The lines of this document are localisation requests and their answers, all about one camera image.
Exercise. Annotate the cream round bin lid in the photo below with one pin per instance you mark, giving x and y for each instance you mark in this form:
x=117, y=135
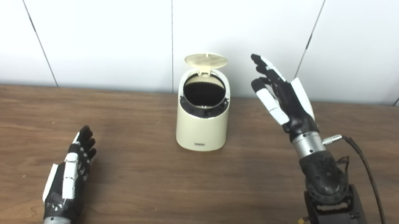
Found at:
x=206, y=60

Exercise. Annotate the cream-colored desktop trash bin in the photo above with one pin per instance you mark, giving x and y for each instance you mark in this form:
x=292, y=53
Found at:
x=201, y=131

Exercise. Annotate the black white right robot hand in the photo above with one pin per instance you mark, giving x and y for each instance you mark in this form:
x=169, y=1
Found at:
x=295, y=104

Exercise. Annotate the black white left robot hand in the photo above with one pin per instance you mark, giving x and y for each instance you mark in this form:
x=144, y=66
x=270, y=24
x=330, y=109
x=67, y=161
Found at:
x=66, y=187

